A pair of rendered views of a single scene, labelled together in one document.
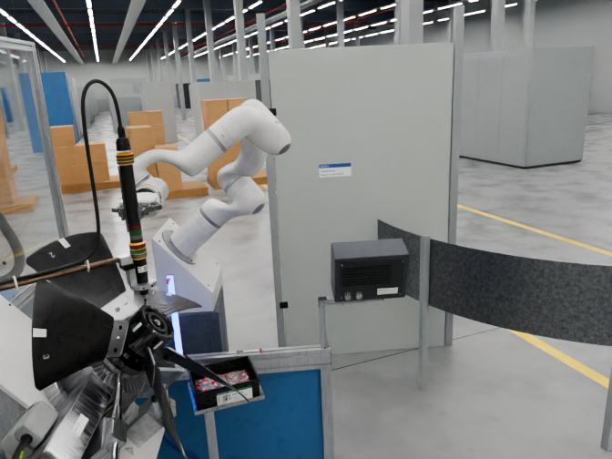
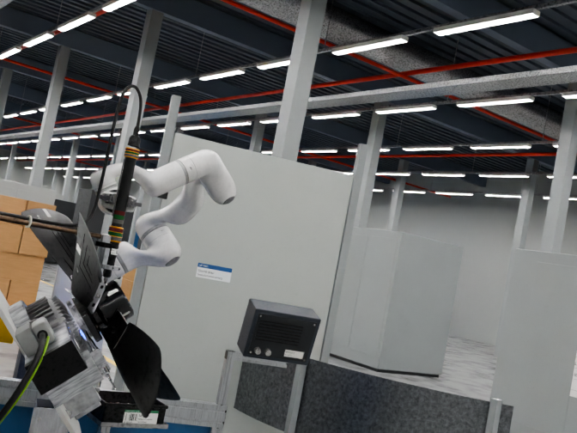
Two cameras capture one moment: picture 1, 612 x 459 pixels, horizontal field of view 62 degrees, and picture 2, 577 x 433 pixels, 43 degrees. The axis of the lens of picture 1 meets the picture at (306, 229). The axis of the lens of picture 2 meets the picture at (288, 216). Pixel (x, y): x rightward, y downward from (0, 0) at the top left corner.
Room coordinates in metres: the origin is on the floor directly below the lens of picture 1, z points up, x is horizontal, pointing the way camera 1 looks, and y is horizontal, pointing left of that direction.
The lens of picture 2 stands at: (-0.92, 0.56, 1.40)
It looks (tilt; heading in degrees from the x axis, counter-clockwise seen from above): 4 degrees up; 345
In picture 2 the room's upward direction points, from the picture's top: 11 degrees clockwise
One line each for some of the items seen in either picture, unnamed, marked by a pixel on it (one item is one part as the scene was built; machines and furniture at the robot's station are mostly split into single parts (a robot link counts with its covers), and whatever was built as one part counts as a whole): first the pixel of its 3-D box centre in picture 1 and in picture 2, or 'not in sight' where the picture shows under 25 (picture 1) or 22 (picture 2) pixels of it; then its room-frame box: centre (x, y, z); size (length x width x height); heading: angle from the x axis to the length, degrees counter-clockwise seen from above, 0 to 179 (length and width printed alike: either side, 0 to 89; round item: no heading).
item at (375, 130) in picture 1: (363, 196); (237, 308); (3.18, -0.38, 1.10); 1.21 x 0.05 x 2.20; 94
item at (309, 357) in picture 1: (209, 365); (99, 401); (1.69, 0.38, 0.82); 0.90 x 0.04 x 0.08; 94
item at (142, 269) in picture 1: (133, 214); (122, 201); (1.32, 0.46, 1.49); 0.04 x 0.04 x 0.46
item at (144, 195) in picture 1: (141, 204); (117, 201); (1.43, 0.47, 1.50); 0.11 x 0.10 x 0.07; 4
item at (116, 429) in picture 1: (116, 433); (100, 361); (0.98, 0.44, 1.08); 0.07 x 0.04 x 0.06; 14
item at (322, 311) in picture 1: (323, 322); (225, 377); (1.72, -0.05, 0.96); 0.03 x 0.03 x 0.20; 4
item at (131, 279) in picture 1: (137, 270); (108, 252); (1.32, 0.46, 1.34); 0.09 x 0.07 x 0.10; 128
